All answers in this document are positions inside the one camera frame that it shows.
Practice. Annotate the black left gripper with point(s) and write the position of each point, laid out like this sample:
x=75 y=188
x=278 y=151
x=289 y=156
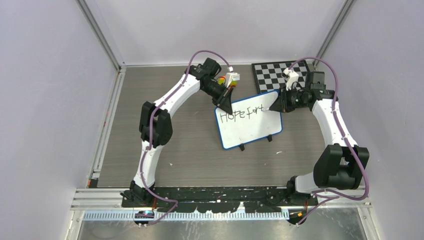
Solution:
x=224 y=101

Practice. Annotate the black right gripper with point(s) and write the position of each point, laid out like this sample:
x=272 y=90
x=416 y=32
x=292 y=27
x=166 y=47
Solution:
x=279 y=105

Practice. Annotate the blue framed whiteboard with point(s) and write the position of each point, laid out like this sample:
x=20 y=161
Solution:
x=248 y=122

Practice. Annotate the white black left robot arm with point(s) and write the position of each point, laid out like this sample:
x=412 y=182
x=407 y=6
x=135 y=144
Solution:
x=155 y=125

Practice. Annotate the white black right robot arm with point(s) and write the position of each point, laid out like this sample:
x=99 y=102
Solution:
x=340 y=165

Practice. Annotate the orange green toy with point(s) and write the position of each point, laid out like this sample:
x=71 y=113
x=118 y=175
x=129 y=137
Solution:
x=222 y=81

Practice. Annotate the black white checkerboard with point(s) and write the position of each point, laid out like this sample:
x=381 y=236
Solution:
x=268 y=76

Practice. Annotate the perforated metal strip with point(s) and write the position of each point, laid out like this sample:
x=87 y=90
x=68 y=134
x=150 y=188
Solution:
x=149 y=215

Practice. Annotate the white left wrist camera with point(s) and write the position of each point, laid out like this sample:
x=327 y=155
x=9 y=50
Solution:
x=231 y=77

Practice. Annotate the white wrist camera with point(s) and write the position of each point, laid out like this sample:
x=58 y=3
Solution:
x=291 y=77
x=231 y=77

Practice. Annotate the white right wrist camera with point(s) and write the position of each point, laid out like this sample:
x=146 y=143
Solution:
x=291 y=77

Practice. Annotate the aluminium frame rail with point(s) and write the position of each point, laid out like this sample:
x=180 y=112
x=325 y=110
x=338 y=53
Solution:
x=111 y=198

